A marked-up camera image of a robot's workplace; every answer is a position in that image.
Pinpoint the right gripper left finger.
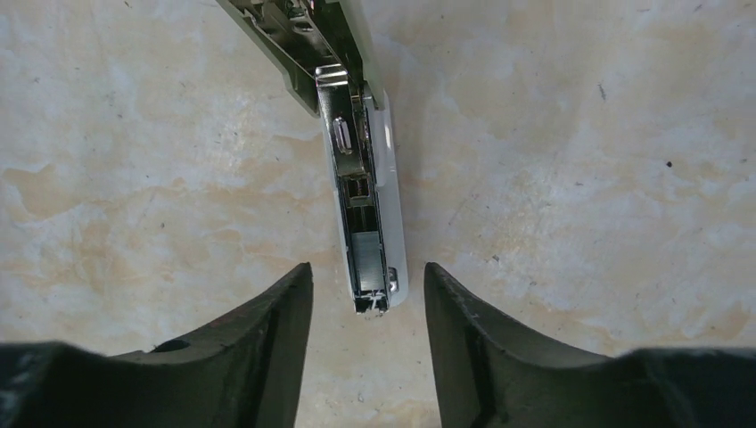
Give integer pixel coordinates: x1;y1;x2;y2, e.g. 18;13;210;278
1;263;313;427

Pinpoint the grey staple strip block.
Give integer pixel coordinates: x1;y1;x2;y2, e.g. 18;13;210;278
352;231;386;292

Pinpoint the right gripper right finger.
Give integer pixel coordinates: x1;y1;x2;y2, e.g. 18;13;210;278
423;263;755;427

